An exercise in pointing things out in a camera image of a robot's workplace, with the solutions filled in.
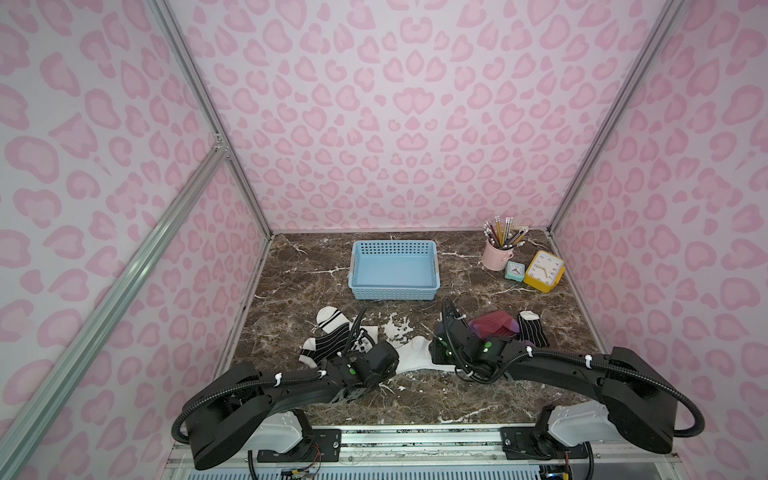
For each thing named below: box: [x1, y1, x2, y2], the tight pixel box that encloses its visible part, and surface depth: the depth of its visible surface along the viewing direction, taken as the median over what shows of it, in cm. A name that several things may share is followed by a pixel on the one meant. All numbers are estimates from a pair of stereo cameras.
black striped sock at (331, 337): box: [299, 306, 379, 368], surface depth 92 cm
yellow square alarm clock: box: [524, 250, 566, 293], surface depth 106 cm
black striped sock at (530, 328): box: [518, 310, 549, 348], surface depth 92 cm
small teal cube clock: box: [505, 260, 526, 282], surface depth 106 cm
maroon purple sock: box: [469, 310, 520, 340], surface depth 93 cm
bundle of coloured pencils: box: [483, 215, 529, 249], surface depth 106 cm
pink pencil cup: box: [482, 242, 514, 272], surface depth 106 cm
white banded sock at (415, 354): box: [396, 336, 456, 373], surface depth 90 cm
